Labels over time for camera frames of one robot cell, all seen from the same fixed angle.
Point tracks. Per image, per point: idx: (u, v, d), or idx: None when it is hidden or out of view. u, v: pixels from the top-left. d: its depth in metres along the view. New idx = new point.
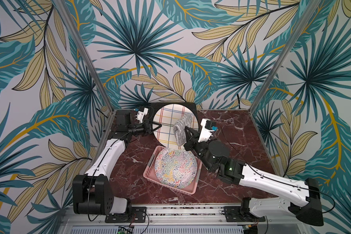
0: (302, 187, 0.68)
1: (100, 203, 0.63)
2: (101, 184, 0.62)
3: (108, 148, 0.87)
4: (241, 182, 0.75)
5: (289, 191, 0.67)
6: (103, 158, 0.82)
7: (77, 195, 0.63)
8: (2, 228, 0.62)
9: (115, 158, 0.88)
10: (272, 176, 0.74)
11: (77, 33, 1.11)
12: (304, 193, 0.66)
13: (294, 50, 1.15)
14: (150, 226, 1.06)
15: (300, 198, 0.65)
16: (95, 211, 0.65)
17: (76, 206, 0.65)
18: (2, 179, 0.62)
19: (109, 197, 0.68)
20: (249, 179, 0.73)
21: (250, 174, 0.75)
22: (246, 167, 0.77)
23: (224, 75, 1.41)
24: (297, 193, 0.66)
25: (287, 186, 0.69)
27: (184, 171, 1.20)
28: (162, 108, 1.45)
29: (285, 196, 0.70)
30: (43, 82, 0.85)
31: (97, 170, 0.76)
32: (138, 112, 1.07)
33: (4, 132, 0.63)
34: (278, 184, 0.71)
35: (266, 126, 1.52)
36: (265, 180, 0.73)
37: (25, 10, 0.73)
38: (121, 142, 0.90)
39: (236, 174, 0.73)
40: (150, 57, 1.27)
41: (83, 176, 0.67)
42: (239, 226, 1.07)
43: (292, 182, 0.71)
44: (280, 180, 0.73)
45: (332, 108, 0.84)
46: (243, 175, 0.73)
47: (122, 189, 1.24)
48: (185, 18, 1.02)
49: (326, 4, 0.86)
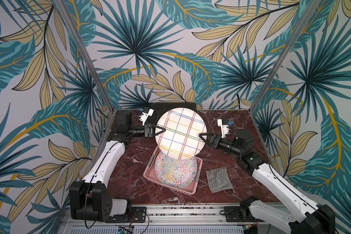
0: (309, 204, 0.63)
1: (97, 210, 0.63)
2: (99, 191, 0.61)
3: (107, 151, 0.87)
4: (254, 174, 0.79)
5: (293, 200, 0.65)
6: (101, 164, 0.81)
7: (75, 201, 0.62)
8: (2, 228, 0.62)
9: (115, 161, 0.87)
10: (288, 183, 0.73)
11: (77, 33, 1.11)
12: (308, 208, 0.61)
13: (294, 50, 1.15)
14: (150, 226, 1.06)
15: (299, 208, 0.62)
16: (92, 218, 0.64)
17: (74, 212, 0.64)
18: (1, 179, 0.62)
19: (107, 203, 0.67)
20: (262, 173, 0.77)
21: (266, 169, 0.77)
22: (265, 165, 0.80)
23: (224, 75, 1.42)
24: (300, 205, 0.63)
25: (294, 195, 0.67)
27: (184, 171, 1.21)
28: (168, 110, 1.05)
29: (288, 203, 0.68)
30: (43, 82, 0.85)
31: (95, 177, 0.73)
32: (142, 113, 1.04)
33: (4, 133, 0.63)
34: (286, 189, 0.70)
35: (266, 126, 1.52)
36: (276, 180, 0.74)
37: (25, 10, 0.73)
38: (120, 145, 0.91)
39: (254, 164, 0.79)
40: (150, 57, 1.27)
41: (80, 183, 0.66)
42: (239, 226, 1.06)
43: (304, 197, 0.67)
44: (292, 189, 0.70)
45: (332, 108, 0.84)
46: (260, 167, 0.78)
47: (122, 189, 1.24)
48: (185, 18, 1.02)
49: (326, 4, 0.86)
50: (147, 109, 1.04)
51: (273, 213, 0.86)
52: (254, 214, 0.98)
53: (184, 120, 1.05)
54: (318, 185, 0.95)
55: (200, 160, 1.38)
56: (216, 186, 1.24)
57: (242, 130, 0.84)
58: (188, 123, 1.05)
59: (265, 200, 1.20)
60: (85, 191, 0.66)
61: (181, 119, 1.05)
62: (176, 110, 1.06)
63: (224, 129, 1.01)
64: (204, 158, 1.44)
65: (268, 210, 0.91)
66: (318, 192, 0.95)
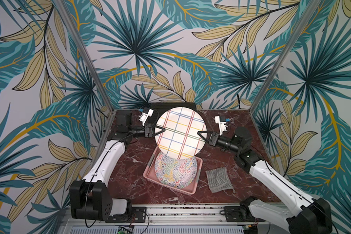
0: (304, 197, 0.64)
1: (98, 210, 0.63)
2: (99, 191, 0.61)
3: (107, 151, 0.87)
4: (251, 171, 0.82)
5: (289, 194, 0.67)
6: (101, 163, 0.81)
7: (75, 200, 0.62)
8: (2, 228, 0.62)
9: (115, 161, 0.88)
10: (284, 179, 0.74)
11: (77, 33, 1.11)
12: (303, 202, 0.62)
13: (294, 50, 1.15)
14: (150, 226, 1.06)
15: (295, 203, 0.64)
16: (92, 217, 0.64)
17: (74, 211, 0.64)
18: (1, 179, 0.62)
19: (107, 202, 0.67)
20: (258, 169, 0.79)
21: (262, 166, 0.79)
22: (262, 162, 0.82)
23: (224, 75, 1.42)
24: (296, 199, 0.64)
25: (290, 190, 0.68)
27: (184, 171, 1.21)
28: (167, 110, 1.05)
29: (284, 198, 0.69)
30: (43, 82, 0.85)
31: (95, 176, 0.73)
32: (142, 113, 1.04)
33: (4, 132, 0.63)
34: (282, 185, 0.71)
35: (266, 126, 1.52)
36: (272, 176, 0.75)
37: (25, 10, 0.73)
38: (121, 144, 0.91)
39: (250, 162, 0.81)
40: (150, 57, 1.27)
41: (81, 182, 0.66)
42: (239, 226, 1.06)
43: (300, 191, 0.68)
44: (288, 184, 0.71)
45: (332, 108, 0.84)
46: (256, 164, 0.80)
47: (122, 189, 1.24)
48: (185, 18, 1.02)
49: (326, 4, 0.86)
50: (147, 109, 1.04)
51: (270, 211, 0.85)
52: (254, 213, 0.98)
53: (183, 119, 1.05)
54: (318, 185, 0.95)
55: (200, 160, 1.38)
56: (216, 186, 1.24)
57: (241, 129, 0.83)
58: (187, 123, 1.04)
59: (265, 200, 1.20)
60: (85, 190, 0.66)
61: (180, 118, 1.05)
62: (174, 110, 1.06)
63: (222, 126, 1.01)
64: (204, 158, 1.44)
65: (266, 208, 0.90)
66: (318, 192, 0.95)
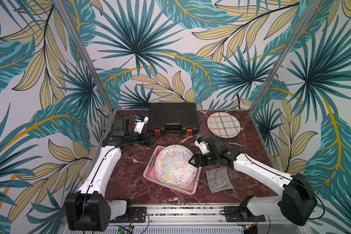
0: (283, 177, 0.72)
1: (95, 221, 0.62)
2: (96, 202, 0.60)
3: (103, 159, 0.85)
4: (235, 166, 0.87)
5: (271, 177, 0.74)
6: (97, 172, 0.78)
7: (71, 213, 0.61)
8: (2, 228, 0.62)
9: (111, 168, 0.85)
10: (263, 165, 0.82)
11: (77, 33, 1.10)
12: (284, 181, 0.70)
13: (294, 50, 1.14)
14: (150, 226, 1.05)
15: (278, 184, 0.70)
16: (91, 228, 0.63)
17: (72, 224, 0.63)
18: (1, 179, 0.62)
19: (106, 211, 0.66)
20: (241, 162, 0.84)
21: (243, 159, 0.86)
22: (242, 154, 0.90)
23: (224, 75, 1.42)
24: (278, 180, 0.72)
25: (270, 173, 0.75)
27: (184, 171, 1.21)
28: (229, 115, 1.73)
29: (268, 183, 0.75)
30: (43, 83, 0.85)
31: (91, 186, 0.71)
32: (138, 121, 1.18)
33: (4, 132, 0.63)
34: (263, 170, 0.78)
35: (266, 126, 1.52)
36: (253, 165, 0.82)
37: (25, 10, 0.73)
38: (116, 149, 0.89)
39: (232, 156, 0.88)
40: (150, 57, 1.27)
41: (76, 193, 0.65)
42: (239, 226, 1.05)
43: (278, 171, 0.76)
44: (267, 168, 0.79)
45: (332, 107, 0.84)
46: (237, 158, 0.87)
47: (122, 189, 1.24)
48: (185, 18, 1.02)
49: (326, 4, 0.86)
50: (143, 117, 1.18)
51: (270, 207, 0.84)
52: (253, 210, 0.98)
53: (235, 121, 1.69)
54: (318, 185, 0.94)
55: None
56: (216, 186, 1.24)
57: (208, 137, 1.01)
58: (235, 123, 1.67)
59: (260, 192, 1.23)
60: (81, 201, 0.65)
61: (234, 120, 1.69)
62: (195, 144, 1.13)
63: (203, 146, 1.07)
64: None
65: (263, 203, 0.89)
66: (318, 192, 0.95)
